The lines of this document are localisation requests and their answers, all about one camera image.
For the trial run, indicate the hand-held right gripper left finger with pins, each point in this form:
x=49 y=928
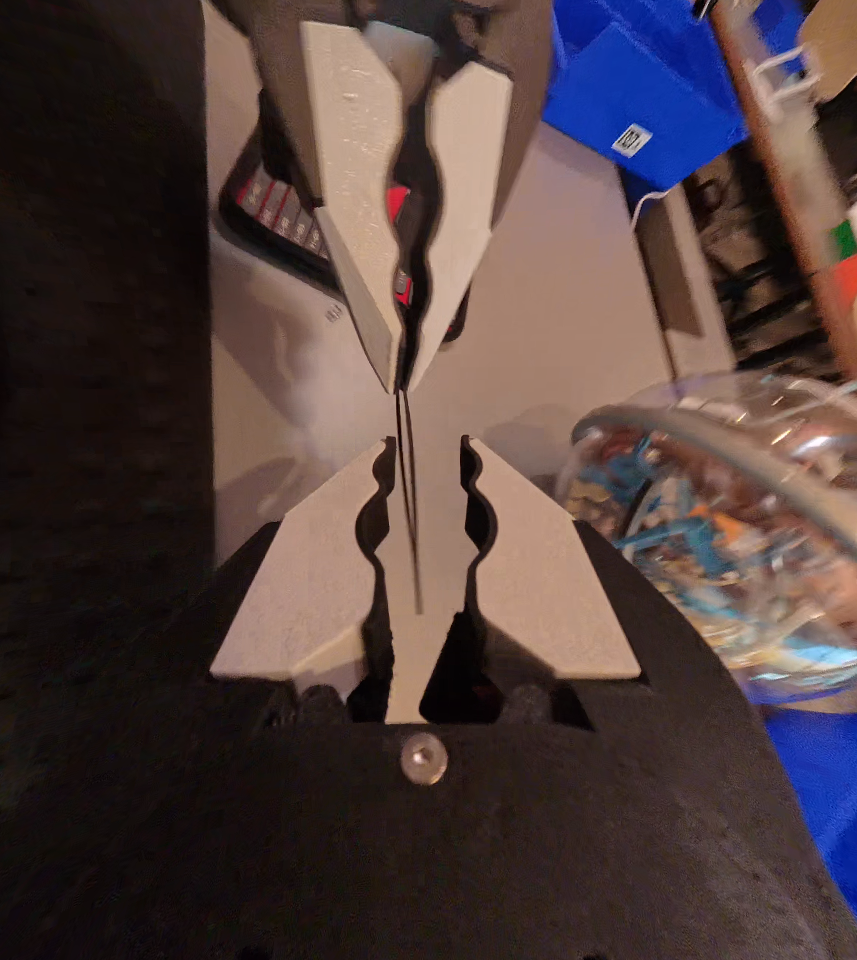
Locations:
x=301 y=600

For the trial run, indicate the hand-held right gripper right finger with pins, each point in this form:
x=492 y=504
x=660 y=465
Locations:
x=556 y=600

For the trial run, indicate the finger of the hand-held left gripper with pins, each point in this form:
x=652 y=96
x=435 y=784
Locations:
x=351 y=150
x=471 y=165

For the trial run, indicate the set of black tweezers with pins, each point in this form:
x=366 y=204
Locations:
x=286 y=210

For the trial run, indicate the black red tweezers case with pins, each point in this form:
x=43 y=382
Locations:
x=271 y=225

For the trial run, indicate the black needle-tip tweezers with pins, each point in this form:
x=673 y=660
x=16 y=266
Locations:
x=411 y=510

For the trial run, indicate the clear maze ball toy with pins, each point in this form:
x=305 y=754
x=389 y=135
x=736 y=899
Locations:
x=744 y=525

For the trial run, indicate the blue storage bin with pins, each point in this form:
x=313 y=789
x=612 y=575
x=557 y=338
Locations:
x=849 y=825
x=624 y=75

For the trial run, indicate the black perforated wrist rest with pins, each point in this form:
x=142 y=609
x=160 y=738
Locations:
x=84 y=375

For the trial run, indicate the beige chair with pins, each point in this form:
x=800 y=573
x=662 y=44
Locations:
x=856 y=30

